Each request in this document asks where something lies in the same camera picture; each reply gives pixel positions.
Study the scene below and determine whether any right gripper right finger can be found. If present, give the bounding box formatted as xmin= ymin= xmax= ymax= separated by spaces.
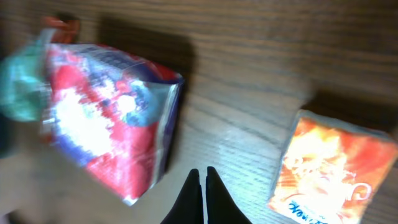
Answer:
xmin=206 ymin=166 xmax=251 ymax=224

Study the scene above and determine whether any brown orange candy bar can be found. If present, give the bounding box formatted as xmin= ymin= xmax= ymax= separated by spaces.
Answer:
xmin=42 ymin=15 xmax=80 ymax=44

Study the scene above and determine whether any teal white snack wrapper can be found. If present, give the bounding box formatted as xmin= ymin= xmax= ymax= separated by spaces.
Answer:
xmin=1 ymin=28 xmax=55 ymax=122

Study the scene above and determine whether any red purple snack bag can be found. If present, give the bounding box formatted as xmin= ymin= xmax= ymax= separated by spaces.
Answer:
xmin=47 ymin=44 xmax=184 ymax=205

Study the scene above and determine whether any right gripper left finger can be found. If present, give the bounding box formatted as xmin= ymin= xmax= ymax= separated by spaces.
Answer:
xmin=161 ymin=169 xmax=204 ymax=224

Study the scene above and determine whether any small orange snack packet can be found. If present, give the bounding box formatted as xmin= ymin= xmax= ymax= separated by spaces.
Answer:
xmin=268 ymin=110 xmax=397 ymax=224

